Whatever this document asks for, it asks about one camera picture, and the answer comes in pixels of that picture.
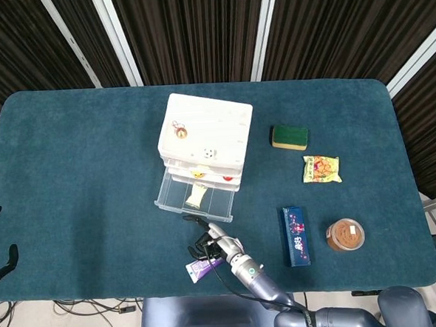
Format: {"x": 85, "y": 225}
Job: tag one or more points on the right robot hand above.
{"x": 224, "y": 242}

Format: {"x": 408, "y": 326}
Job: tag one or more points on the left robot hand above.
{"x": 12, "y": 255}

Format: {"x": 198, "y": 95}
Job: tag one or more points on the clear drawer with chick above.
{"x": 217, "y": 204}

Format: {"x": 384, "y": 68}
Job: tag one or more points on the small yellow paper packet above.
{"x": 196, "y": 198}

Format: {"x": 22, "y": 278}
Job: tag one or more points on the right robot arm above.
{"x": 266, "y": 283}

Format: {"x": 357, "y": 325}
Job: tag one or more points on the purple and white toothpaste tube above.
{"x": 200, "y": 269}

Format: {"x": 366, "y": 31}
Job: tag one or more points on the red toy cup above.
{"x": 227, "y": 178}

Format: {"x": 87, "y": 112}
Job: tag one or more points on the blue printed carton box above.
{"x": 295, "y": 236}

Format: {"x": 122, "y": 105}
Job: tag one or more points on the yellow chick toy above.
{"x": 199, "y": 174}

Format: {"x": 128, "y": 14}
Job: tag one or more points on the blue grey robot torso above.
{"x": 212, "y": 319}

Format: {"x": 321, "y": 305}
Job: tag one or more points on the teal table cloth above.
{"x": 74, "y": 179}

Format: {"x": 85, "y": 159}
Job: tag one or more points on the clear jar with brown paste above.
{"x": 345, "y": 234}

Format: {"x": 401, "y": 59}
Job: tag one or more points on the yellow snack packet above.
{"x": 322, "y": 169}

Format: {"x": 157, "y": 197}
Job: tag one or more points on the green and yellow sponge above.
{"x": 289, "y": 135}

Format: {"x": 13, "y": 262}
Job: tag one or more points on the dark brown pleated curtain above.
{"x": 195, "y": 31}

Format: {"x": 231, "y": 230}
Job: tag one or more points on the white plastic drawer unit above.
{"x": 208, "y": 123}

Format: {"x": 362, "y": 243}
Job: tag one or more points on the white partition frame post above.
{"x": 69, "y": 39}
{"x": 265, "y": 31}
{"x": 118, "y": 40}
{"x": 419, "y": 58}

